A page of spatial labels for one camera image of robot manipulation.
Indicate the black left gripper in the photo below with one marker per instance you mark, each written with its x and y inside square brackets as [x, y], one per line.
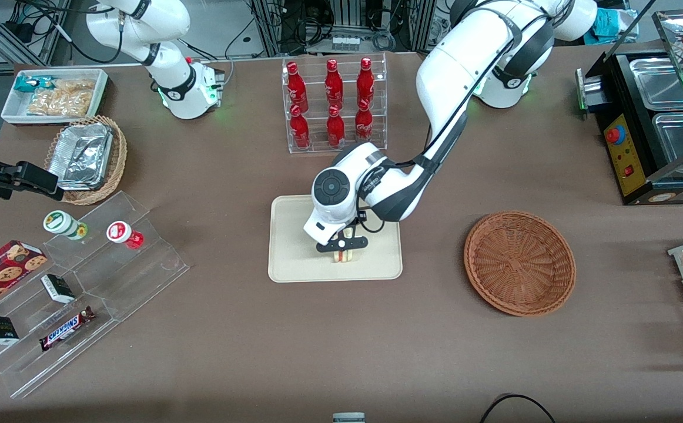
[355, 221]

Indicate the triangular sandwich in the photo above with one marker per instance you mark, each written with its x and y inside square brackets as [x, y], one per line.
[343, 256]

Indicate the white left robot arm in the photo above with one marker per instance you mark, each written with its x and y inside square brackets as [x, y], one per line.
[465, 64]

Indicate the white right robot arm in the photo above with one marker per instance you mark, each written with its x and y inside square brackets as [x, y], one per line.
[141, 29]

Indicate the beige plastic serving tray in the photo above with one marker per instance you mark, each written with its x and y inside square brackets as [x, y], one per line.
[294, 261]

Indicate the light tan wicker basket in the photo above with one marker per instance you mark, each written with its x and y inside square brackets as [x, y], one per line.
[119, 158]

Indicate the brown round wicker basket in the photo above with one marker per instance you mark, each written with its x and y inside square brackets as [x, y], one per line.
[518, 264]

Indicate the green label white-lid bottle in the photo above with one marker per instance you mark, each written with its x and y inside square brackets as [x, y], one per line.
[59, 222]

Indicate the stack of foil containers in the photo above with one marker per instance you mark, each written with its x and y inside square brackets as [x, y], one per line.
[80, 155]

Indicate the white rectangular snack bin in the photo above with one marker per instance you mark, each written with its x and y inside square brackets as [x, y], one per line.
[15, 111]

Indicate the clear bag of crackers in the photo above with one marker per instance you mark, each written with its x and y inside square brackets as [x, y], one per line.
[62, 101]

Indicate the red cookie box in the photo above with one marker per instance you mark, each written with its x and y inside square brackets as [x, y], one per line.
[0, 273]

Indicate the teal snack packet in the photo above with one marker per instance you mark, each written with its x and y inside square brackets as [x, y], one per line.
[27, 83]

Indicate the clear acrylic bottle rack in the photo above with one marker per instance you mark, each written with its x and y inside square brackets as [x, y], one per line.
[318, 147]

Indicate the red label white-lid bottle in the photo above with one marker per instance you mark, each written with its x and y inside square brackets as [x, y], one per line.
[120, 232]

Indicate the red cola bottle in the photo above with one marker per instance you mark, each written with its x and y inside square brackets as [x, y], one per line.
[300, 132]
[335, 129]
[365, 85]
[364, 126]
[333, 85]
[296, 88]

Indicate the clear acrylic tiered stand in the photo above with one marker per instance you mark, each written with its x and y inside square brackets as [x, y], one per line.
[136, 276]

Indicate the Snickers chocolate bar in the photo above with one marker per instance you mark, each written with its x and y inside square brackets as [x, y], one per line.
[65, 330]

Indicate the small grey device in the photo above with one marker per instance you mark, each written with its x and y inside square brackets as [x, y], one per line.
[348, 418]

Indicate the white power strip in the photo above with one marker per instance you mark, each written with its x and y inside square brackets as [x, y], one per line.
[345, 43]

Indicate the red emergency stop button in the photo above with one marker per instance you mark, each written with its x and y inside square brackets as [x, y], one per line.
[615, 135]

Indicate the black food warmer cabinet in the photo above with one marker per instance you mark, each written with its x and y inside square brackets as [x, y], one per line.
[623, 106]

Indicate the aluminium frame rack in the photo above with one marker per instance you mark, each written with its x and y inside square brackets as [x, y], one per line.
[268, 23]

